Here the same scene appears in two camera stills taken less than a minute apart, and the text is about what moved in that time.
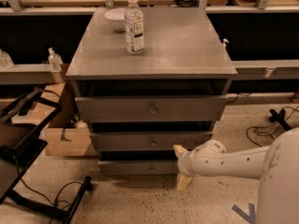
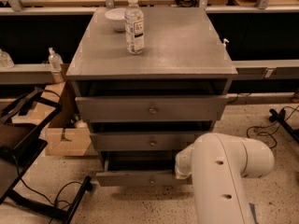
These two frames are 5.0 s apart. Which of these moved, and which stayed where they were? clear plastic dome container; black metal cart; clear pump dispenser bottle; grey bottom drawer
Moved: grey bottom drawer
Stayed: clear pump dispenser bottle; black metal cart; clear plastic dome container
